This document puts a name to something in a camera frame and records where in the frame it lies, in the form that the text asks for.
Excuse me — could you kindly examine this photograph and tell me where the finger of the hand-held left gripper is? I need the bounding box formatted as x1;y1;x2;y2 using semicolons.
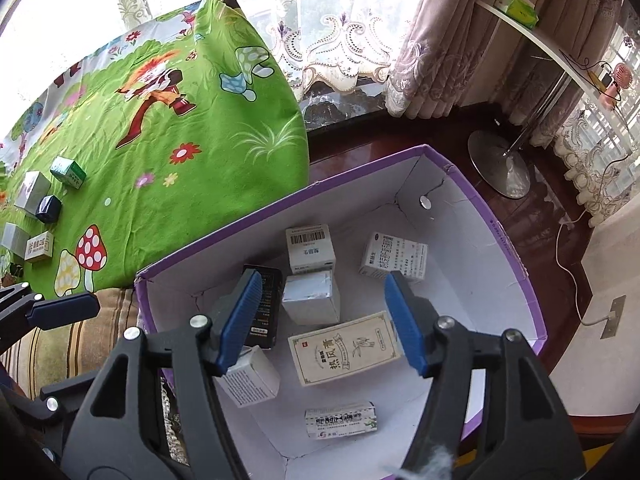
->
20;375;100;466
0;282;100;356

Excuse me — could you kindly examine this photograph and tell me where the white floor cable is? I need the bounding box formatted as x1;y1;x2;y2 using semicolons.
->
554;207;613;326

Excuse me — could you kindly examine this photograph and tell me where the pink patterned curtain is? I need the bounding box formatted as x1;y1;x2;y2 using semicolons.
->
385;0;626;146

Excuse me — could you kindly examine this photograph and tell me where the white side table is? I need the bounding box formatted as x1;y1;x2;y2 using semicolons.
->
467;0;621;200

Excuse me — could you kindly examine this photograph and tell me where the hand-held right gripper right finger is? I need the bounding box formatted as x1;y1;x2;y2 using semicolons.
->
383;271;587;480

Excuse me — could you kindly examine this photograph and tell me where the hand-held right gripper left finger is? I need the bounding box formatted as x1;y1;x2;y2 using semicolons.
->
60;268;264;480

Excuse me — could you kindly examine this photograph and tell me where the dark blue carton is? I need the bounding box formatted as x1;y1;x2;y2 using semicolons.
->
35;194;63;224

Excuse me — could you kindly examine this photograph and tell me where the purple cardboard box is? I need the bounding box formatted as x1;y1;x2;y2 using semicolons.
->
134;144;548;480

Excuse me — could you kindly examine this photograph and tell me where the beige carton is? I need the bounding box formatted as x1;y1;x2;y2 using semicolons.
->
24;231;55;264

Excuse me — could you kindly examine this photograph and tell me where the white charger plug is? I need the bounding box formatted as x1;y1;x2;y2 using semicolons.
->
586;62;615;92

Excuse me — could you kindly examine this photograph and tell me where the silver grey carton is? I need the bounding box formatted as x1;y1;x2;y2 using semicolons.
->
13;170;52;218
0;222;28;261

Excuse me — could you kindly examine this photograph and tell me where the pink handheld fan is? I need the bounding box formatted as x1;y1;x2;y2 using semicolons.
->
600;62;633;108

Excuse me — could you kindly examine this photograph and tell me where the metal floor socket plate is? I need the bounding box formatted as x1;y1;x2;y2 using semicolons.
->
597;295;627;339

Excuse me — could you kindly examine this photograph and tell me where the green cartoon printed blanket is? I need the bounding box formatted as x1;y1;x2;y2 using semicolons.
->
0;0;311;306

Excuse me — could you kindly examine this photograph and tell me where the green tissue pack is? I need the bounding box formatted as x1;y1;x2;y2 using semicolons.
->
496;0;540;28

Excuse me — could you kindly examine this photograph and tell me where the pile of small cartons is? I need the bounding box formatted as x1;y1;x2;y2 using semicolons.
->
212;224;429;443

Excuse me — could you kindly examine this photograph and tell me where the green white carton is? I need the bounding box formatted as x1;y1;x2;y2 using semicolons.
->
49;155;87;190

